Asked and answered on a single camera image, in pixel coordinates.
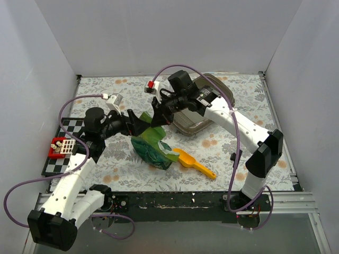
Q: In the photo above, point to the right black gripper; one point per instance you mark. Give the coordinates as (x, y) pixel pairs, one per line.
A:
(159, 108)

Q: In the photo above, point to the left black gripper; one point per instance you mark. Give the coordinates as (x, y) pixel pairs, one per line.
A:
(130, 121)

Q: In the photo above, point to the green litter bag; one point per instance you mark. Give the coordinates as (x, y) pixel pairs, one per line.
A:
(150, 147)

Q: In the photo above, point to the yellow plastic scoop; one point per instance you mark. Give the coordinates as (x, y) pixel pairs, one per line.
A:
(188, 161)

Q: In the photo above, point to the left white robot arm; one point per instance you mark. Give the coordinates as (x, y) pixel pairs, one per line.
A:
(57, 222)

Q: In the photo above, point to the red tray with pieces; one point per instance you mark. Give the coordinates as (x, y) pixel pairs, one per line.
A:
(61, 147)

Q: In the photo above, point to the small black clip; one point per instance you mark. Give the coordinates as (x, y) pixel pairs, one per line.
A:
(233, 157)

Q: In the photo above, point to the black white checkerboard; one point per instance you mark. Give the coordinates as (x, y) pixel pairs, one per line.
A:
(58, 166)

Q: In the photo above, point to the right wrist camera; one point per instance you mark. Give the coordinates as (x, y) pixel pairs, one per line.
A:
(153, 87)

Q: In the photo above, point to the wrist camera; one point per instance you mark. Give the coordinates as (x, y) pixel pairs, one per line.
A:
(113, 101)
(153, 87)

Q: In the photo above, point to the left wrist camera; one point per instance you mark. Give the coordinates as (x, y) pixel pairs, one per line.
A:
(113, 101)

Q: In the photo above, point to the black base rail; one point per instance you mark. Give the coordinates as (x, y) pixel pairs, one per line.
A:
(173, 206)

